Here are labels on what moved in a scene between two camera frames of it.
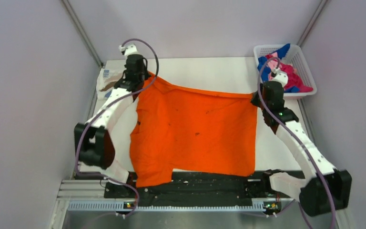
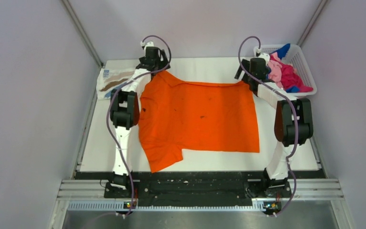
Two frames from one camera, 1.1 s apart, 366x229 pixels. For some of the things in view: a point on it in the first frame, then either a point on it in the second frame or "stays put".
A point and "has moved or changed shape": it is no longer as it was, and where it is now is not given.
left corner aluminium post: [83, 33] stays put
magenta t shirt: [293, 79] stays put
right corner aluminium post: [312, 22] stays put
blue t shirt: [265, 68] stays put
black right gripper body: [256, 100] → [246, 77]
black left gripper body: [144, 74] → [161, 64]
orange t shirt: [181, 130] has moved or changed shape
